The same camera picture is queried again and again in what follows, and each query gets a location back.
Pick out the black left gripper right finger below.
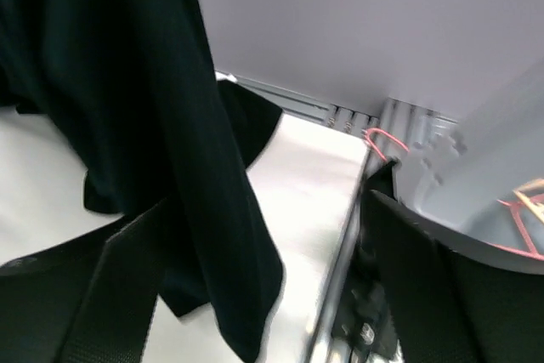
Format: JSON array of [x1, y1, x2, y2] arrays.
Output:
[[361, 161, 543, 362]]

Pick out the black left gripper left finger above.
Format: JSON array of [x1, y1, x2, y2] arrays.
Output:
[[1, 201, 169, 363]]

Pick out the black t shirt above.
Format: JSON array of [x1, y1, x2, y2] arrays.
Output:
[[1, 0, 284, 362]]

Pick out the beige hanger on floor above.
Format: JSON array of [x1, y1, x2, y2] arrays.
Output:
[[513, 179, 544, 224]]

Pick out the pink wire hanger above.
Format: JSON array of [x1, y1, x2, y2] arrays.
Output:
[[362, 128, 543, 260]]

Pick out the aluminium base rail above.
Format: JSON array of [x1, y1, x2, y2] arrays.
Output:
[[217, 73, 451, 362]]

